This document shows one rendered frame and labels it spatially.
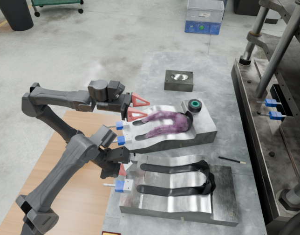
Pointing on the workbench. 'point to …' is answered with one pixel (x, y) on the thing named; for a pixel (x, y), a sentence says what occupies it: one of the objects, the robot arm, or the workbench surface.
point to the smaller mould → (179, 80)
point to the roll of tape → (194, 106)
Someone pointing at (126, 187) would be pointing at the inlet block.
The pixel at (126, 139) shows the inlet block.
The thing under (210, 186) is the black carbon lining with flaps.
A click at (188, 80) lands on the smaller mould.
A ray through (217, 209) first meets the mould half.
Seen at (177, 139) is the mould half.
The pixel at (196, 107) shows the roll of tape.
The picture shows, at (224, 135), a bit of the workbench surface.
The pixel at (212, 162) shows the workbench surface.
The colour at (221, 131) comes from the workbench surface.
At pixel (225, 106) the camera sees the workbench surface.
